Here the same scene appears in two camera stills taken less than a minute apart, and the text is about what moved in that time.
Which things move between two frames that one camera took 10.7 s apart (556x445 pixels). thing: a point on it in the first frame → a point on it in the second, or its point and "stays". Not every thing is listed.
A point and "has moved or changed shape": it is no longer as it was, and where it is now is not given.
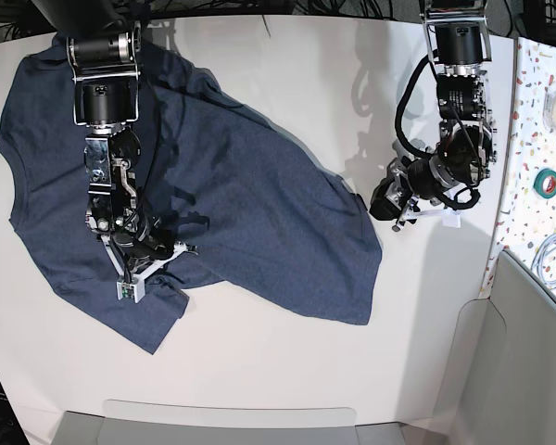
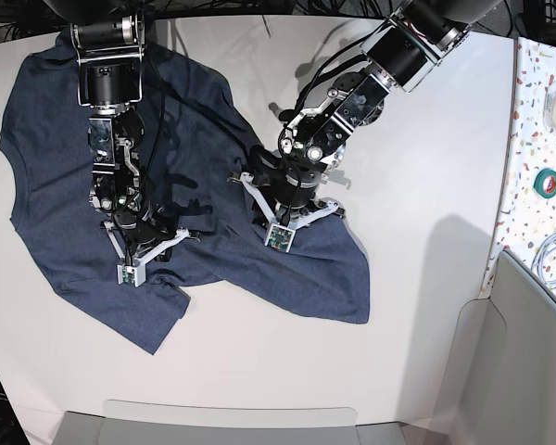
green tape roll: (552, 186) stays
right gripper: (431, 187) → (287, 192)
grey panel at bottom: (124, 422) stays
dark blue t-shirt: (265, 212) has moved or changed shape
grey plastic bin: (510, 378) stays
